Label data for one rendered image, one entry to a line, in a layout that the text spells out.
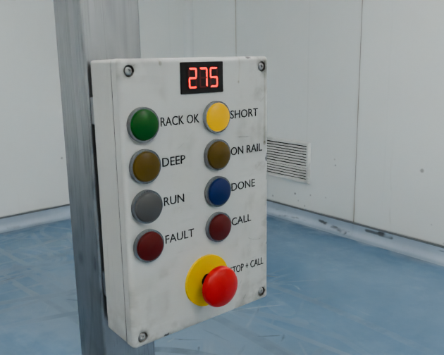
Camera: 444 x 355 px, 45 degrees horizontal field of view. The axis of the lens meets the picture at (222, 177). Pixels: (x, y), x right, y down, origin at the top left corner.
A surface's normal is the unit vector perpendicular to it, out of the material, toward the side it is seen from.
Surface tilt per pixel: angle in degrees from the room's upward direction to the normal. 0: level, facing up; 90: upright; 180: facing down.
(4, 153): 90
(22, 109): 90
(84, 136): 90
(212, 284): 80
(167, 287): 90
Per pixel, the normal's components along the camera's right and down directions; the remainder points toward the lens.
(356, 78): -0.76, 0.15
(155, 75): 0.64, 0.16
